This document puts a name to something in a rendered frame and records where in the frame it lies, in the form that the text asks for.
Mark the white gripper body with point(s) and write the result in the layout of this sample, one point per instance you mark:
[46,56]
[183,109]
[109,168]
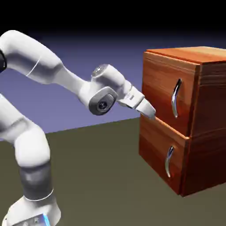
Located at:
[145,107]

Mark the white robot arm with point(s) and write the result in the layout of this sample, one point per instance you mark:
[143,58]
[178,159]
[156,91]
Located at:
[44,68]

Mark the large wooden cabinet door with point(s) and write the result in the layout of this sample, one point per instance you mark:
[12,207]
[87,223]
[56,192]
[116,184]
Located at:
[158,88]

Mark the small wooden cabinet door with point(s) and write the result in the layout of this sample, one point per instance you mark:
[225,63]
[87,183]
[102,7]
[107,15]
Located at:
[155,148]

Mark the wooden cabinet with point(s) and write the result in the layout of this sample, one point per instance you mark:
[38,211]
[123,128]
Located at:
[208,123]

